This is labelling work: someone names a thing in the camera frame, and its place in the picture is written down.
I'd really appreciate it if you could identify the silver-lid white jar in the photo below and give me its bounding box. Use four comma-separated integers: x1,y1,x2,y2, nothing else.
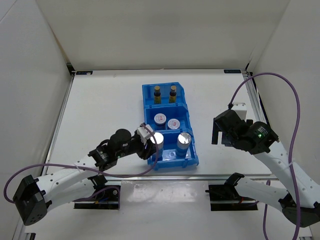
150,132,164,160
175,132,192,157

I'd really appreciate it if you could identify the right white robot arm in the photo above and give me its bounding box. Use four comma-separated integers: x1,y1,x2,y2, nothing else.
211,109,320,228

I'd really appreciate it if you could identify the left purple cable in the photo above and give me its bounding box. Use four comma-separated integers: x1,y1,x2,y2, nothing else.
4,126,158,210

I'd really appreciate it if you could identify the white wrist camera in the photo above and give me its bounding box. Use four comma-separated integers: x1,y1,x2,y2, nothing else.
136,124,154,145
231,102,247,121

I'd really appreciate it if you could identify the left blue corner label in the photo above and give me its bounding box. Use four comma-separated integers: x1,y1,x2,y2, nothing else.
75,71,93,75

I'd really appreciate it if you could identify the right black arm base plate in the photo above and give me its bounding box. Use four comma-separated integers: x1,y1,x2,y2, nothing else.
205,184,258,212

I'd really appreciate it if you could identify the blue three-compartment plastic bin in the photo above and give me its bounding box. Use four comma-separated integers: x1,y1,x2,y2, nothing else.
142,82,199,170

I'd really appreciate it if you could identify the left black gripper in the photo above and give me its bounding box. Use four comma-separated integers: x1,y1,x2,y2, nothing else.
116,133,159,160

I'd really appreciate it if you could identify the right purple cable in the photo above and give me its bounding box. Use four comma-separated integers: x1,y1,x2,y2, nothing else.
227,72,301,240

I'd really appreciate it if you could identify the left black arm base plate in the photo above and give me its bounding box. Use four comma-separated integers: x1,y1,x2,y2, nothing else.
73,185,121,210

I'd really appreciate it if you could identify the right blue corner label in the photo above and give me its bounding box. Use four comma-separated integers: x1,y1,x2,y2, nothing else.
223,69,242,74

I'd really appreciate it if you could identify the blue corner label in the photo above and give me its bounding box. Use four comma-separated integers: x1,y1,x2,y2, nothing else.
75,71,93,75
223,69,242,74

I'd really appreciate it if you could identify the red-label lid jar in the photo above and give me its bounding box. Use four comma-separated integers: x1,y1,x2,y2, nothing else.
154,113,167,130
167,118,181,130

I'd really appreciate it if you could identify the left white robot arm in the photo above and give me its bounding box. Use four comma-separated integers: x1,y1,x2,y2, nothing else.
12,125,159,226

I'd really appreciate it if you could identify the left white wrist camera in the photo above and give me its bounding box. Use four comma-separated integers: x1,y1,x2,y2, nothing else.
136,124,154,145

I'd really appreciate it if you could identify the brown bottle yellow label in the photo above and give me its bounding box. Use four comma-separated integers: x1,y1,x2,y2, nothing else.
168,85,177,104
153,85,162,105

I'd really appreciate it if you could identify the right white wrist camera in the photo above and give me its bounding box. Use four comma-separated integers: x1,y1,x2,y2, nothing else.
231,102,247,121

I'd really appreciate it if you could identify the purple cable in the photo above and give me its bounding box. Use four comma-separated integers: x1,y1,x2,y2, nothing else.
227,72,301,240
4,126,158,210

